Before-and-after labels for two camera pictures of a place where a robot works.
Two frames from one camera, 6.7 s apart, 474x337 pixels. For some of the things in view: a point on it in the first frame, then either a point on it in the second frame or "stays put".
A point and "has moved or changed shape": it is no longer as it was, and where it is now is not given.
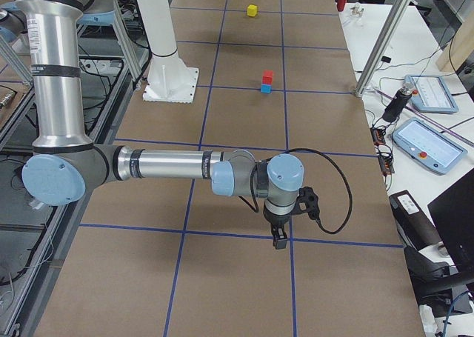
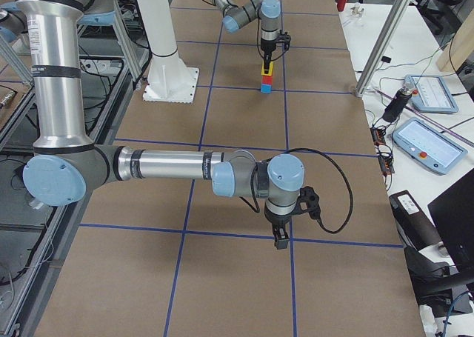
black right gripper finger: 280,240 stays put
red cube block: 267,77 stays put
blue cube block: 266,88 stays put
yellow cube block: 252,10 has moved or changed shape
